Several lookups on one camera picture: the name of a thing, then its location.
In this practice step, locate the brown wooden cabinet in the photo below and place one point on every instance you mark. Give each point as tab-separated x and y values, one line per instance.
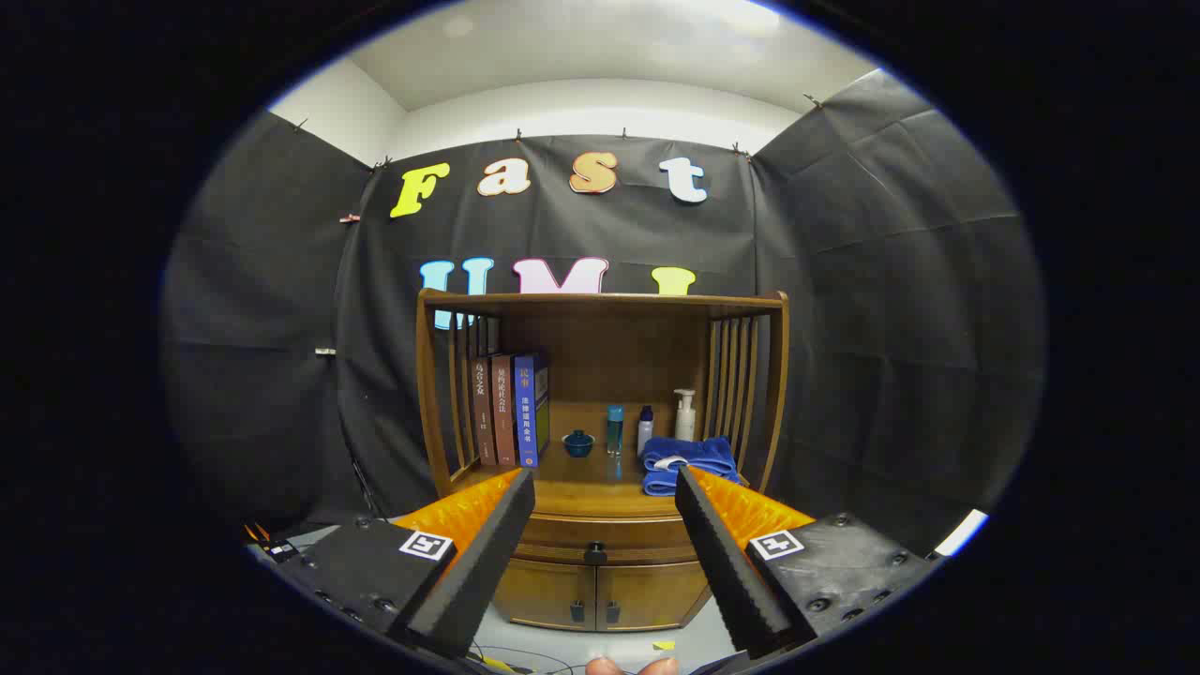
609	347

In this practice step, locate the wooden countertop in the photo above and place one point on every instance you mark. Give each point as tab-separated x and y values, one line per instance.
581	483

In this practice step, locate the reddish brown book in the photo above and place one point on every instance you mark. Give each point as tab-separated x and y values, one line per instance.
503	412

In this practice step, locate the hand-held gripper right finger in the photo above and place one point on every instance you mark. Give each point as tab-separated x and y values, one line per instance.
727	562

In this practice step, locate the folded blue towel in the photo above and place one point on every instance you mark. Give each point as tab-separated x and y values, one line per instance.
698	455

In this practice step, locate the clear blue bottle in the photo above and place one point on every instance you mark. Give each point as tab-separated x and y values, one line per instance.
614	433

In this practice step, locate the wooden cabinet door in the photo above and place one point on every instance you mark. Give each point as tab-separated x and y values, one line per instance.
544	592
647	592

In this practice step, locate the white pump bottle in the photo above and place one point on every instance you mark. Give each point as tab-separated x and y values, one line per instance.
685	424

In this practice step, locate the dark brown book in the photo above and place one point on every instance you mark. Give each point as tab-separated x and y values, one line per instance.
482	412

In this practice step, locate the thick blue book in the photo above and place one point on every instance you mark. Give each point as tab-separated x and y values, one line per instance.
528	412

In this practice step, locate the brown wooden drawer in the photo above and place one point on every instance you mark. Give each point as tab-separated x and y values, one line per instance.
562	534

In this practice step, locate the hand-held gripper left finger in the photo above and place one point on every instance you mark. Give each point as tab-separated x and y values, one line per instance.
487	553

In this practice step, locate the blue lidded teacup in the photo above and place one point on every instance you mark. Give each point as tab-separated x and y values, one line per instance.
577	444

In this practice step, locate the white bottle with blue cap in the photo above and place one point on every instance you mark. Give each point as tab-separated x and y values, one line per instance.
645	436

